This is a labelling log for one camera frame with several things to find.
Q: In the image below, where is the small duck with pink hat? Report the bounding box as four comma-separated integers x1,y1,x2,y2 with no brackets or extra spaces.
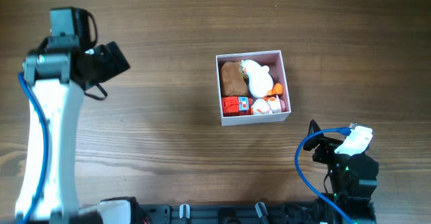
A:
251,96,287,115

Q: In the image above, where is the large white duck yellow hat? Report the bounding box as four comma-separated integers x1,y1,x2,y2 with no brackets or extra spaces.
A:
241,59,284,98

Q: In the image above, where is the red toy fire truck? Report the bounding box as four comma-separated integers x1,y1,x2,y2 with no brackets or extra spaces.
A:
222,96,253,117

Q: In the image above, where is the brown plush capybara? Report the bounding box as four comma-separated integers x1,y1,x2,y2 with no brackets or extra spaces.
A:
220,61,248,97

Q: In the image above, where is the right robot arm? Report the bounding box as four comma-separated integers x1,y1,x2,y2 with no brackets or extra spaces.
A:
295,120,379,223

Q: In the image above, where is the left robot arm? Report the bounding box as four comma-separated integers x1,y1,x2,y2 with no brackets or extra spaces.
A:
15,7,132,223

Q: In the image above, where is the pink open cardboard box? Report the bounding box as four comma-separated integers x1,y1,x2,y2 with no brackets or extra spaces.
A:
215,50,292,126

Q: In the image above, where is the blue right cable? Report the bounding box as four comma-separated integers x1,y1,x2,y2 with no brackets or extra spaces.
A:
294,126,354,224

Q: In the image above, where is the blue cable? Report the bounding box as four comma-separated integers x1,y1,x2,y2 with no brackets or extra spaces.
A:
294,126,354,224
17,71,50,224

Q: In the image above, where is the blue left cable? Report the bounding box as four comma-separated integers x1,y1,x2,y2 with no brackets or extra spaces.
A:
17,71,50,224

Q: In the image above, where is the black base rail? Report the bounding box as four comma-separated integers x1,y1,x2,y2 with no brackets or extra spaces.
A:
134,202,376,224

